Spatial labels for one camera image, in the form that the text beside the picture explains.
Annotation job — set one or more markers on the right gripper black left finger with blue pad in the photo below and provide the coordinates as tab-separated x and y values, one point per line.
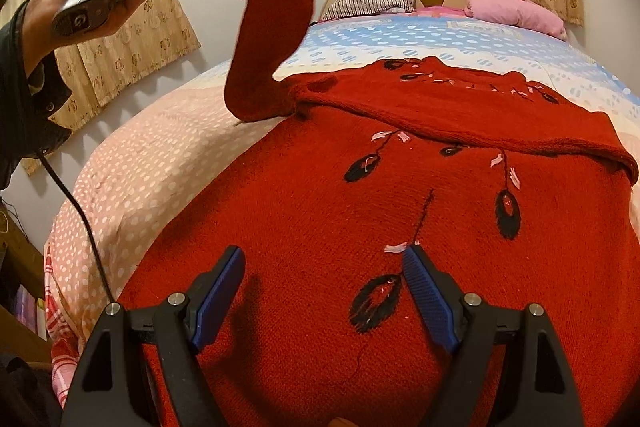
113	387

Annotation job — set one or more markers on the pink plaid bed sheet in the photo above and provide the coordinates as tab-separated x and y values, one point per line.
64	350

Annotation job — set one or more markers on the dark jacket sleeve forearm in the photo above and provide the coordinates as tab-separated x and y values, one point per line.
28	101

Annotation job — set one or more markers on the pink blue dotted bedspread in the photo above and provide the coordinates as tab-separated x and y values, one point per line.
149	169

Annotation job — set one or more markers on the red knitted sweater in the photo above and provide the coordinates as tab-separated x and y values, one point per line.
521	195

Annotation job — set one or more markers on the beige curtain left wall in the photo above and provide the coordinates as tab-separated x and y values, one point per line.
95	72

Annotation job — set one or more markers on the pink pillow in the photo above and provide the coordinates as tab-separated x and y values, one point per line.
520	13

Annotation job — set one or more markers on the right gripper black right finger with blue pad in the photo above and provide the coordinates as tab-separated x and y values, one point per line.
536	386

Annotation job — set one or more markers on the striped grey pillow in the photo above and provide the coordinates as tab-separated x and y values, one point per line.
352	8

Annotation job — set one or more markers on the dark wooden bedside furniture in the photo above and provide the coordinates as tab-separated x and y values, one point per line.
23	332

